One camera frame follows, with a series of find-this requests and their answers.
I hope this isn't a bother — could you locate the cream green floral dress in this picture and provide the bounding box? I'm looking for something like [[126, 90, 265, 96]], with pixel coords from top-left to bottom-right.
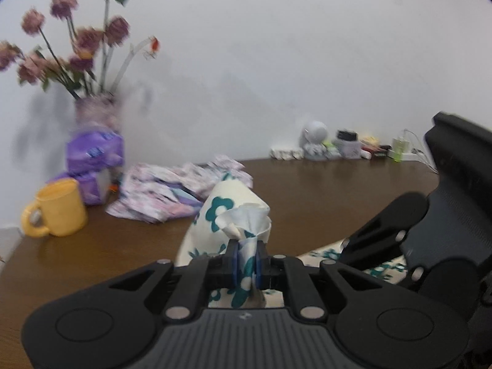
[[174, 172, 409, 310]]

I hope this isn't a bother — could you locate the white power strip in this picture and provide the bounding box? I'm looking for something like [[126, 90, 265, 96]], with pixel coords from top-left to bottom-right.
[[388, 150, 424, 162]]

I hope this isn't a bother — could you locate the green liquid bottle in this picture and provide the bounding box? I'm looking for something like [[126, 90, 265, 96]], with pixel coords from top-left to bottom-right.
[[391, 130, 409, 162]]

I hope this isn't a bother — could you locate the pink purple patterned garment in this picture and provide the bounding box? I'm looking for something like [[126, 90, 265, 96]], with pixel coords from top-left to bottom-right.
[[106, 155, 253, 223]]

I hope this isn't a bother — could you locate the white letter block row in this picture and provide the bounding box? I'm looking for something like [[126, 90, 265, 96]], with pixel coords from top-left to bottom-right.
[[269, 148, 304, 161]]

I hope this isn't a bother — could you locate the white astronaut figurine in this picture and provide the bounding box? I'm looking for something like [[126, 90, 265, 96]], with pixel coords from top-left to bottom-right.
[[301, 121, 328, 162]]

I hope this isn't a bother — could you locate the lower purple tissue pack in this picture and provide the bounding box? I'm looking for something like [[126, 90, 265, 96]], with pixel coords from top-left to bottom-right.
[[48, 169, 112, 206]]

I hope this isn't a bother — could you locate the purple tissue pack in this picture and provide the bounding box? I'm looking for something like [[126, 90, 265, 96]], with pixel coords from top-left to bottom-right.
[[66, 131, 124, 174], [48, 169, 112, 206]]

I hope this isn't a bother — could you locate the yellow ceramic mug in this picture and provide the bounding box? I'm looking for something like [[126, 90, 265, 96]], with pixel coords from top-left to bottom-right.
[[21, 178, 88, 238]]

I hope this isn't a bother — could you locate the upper purple tissue pack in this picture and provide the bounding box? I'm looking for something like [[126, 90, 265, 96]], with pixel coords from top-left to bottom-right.
[[66, 131, 124, 174]]

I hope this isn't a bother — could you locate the purple flower vase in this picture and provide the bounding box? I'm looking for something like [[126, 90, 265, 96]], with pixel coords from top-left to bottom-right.
[[73, 93, 121, 133]]

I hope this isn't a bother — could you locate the dried pink rose bouquet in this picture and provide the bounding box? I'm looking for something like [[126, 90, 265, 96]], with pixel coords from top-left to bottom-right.
[[1, 0, 160, 101]]

